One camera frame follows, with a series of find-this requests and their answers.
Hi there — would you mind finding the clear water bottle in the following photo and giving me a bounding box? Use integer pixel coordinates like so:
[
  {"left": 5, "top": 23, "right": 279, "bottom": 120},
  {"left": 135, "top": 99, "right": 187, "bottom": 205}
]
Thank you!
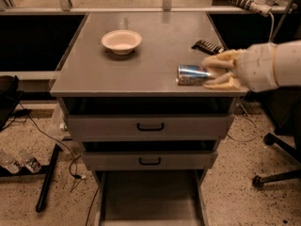
[
  {"left": 0, "top": 151, "right": 22, "bottom": 174},
  {"left": 19, "top": 150, "right": 41, "bottom": 173}
]

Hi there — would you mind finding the grey bottom drawer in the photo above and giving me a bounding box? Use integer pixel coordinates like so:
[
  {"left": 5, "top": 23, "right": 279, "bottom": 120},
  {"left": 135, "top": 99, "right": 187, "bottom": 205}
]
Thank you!
[{"left": 93, "top": 170, "right": 209, "bottom": 226}]

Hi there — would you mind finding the white power strip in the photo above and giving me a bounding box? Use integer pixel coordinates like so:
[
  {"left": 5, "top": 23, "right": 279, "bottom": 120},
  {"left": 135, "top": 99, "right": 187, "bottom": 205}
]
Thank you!
[{"left": 226, "top": 0, "right": 272, "bottom": 17}]

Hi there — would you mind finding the clear water bottle right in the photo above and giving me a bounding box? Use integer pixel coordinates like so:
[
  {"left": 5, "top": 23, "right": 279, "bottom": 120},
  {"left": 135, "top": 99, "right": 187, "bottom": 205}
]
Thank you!
[{"left": 19, "top": 150, "right": 41, "bottom": 173}]

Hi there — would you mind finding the black office chair base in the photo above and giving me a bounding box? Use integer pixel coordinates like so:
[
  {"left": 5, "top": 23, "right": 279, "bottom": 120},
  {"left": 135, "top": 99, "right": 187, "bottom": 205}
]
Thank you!
[{"left": 251, "top": 104, "right": 301, "bottom": 189}]

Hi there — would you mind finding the clear water bottle left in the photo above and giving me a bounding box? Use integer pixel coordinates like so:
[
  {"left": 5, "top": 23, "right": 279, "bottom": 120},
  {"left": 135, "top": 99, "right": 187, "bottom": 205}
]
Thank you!
[{"left": 0, "top": 151, "right": 22, "bottom": 174}]

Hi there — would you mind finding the black top drawer handle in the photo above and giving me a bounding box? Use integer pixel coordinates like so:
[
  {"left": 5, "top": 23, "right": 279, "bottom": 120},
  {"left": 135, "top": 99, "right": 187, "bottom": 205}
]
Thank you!
[{"left": 136, "top": 122, "right": 165, "bottom": 132}]

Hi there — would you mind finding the black middle drawer handle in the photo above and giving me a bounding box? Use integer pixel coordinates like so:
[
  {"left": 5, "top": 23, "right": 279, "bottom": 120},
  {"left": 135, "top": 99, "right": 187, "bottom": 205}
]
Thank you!
[{"left": 138, "top": 157, "right": 162, "bottom": 166}]

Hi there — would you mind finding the redbull can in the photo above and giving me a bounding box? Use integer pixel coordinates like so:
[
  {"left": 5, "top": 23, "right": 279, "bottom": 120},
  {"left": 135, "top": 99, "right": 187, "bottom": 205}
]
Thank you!
[{"left": 177, "top": 65, "right": 213, "bottom": 86}]

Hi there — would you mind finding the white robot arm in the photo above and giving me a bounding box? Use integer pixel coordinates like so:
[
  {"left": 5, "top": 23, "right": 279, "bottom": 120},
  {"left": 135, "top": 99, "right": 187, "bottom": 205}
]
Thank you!
[{"left": 201, "top": 40, "right": 301, "bottom": 92}]

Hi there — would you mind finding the grey middle drawer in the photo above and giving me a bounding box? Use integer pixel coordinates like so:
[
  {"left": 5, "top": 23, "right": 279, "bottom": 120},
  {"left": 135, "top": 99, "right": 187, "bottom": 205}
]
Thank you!
[{"left": 82, "top": 140, "right": 217, "bottom": 170}]

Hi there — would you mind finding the black stand frame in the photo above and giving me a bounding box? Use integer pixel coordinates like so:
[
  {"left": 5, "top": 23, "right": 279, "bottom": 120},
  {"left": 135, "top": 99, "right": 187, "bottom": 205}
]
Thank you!
[{"left": 0, "top": 143, "right": 62, "bottom": 213}]

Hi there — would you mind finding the grey drawer cabinet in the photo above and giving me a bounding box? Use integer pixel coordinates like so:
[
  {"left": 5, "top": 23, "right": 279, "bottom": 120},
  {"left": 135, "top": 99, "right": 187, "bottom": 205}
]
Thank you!
[{"left": 49, "top": 10, "right": 248, "bottom": 226}]

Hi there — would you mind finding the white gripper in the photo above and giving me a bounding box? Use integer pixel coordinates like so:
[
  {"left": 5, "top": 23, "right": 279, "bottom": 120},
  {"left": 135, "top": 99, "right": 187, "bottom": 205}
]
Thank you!
[{"left": 201, "top": 43, "right": 278, "bottom": 92}]

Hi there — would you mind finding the black drawer handle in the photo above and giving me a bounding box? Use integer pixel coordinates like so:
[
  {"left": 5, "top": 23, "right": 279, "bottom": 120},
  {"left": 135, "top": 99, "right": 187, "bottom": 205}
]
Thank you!
[
  {"left": 138, "top": 157, "right": 162, "bottom": 166},
  {"left": 136, "top": 122, "right": 165, "bottom": 132}
]

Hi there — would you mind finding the white bowl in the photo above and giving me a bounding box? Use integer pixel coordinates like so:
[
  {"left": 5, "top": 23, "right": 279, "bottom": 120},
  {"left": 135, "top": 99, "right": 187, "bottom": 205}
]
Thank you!
[{"left": 101, "top": 30, "right": 142, "bottom": 55}]

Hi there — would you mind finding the grey drawer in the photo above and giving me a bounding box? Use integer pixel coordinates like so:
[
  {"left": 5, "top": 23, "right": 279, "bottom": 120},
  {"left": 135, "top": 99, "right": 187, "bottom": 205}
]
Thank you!
[
  {"left": 82, "top": 140, "right": 217, "bottom": 170},
  {"left": 93, "top": 170, "right": 209, "bottom": 226},
  {"left": 62, "top": 96, "right": 236, "bottom": 142}
]

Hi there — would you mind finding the grey top drawer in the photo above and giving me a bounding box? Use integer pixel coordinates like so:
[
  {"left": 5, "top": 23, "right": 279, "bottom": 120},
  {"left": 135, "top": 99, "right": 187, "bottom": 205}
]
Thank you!
[{"left": 62, "top": 96, "right": 236, "bottom": 142}]

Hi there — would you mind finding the black floor cable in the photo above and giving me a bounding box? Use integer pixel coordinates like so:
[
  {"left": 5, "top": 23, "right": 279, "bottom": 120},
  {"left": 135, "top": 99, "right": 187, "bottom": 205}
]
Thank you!
[{"left": 12, "top": 102, "right": 101, "bottom": 226}]

